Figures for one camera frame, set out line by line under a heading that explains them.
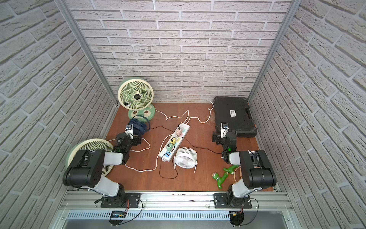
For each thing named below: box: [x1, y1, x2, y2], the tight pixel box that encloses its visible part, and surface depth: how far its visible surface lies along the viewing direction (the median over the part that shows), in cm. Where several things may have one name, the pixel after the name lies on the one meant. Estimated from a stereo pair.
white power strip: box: [159, 122, 191, 162], surface depth 91 cm
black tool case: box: [213, 96, 257, 138], surface depth 106 cm
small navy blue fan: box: [129, 118, 148, 136], surface depth 96 cm
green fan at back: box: [117, 76, 156, 121], surface depth 94 cm
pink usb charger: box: [176, 127, 183, 136], surface depth 96 cm
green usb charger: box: [166, 143, 173, 152], surface depth 89 cm
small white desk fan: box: [173, 146, 198, 174], surface depth 81 cm
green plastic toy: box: [211, 164, 240, 190], surface depth 82 cm
